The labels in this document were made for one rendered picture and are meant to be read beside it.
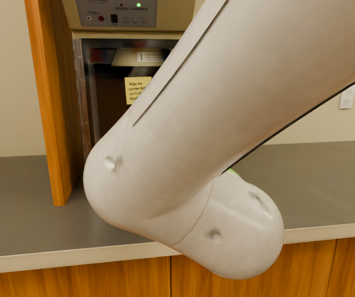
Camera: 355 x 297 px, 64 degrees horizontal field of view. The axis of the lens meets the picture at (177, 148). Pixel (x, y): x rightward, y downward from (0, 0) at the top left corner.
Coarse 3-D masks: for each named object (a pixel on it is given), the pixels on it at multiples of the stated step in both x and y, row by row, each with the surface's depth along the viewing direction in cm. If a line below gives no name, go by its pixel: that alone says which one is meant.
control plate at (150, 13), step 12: (84, 0) 67; (96, 0) 67; (108, 0) 67; (120, 0) 68; (132, 0) 68; (144, 0) 68; (156, 0) 68; (84, 12) 69; (96, 12) 70; (108, 12) 70; (120, 12) 70; (132, 12) 71; (144, 12) 71; (156, 12) 71; (84, 24) 72; (96, 24) 73; (108, 24) 73; (120, 24) 73; (132, 24) 74; (144, 24) 74
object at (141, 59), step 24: (96, 48) 77; (120, 48) 78; (144, 48) 78; (168, 48) 79; (96, 72) 78; (120, 72) 79; (144, 72) 80; (96, 96) 80; (120, 96) 81; (96, 120) 82
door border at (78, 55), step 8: (80, 40) 75; (80, 48) 76; (80, 56) 77; (80, 64) 77; (80, 72) 78; (80, 80) 78; (80, 88) 79; (80, 96) 80; (80, 112) 80; (88, 120) 82; (88, 128) 83; (88, 136) 83; (88, 144) 84; (88, 152) 85
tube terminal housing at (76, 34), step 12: (72, 36) 76; (84, 36) 76; (96, 36) 77; (108, 36) 77; (120, 36) 78; (132, 36) 78; (144, 36) 79; (156, 36) 79; (168, 36) 80; (180, 36) 80
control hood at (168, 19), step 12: (72, 0) 66; (168, 0) 69; (180, 0) 69; (192, 0) 70; (72, 12) 69; (168, 12) 72; (180, 12) 72; (192, 12) 73; (72, 24) 72; (156, 24) 75; (168, 24) 75; (180, 24) 75
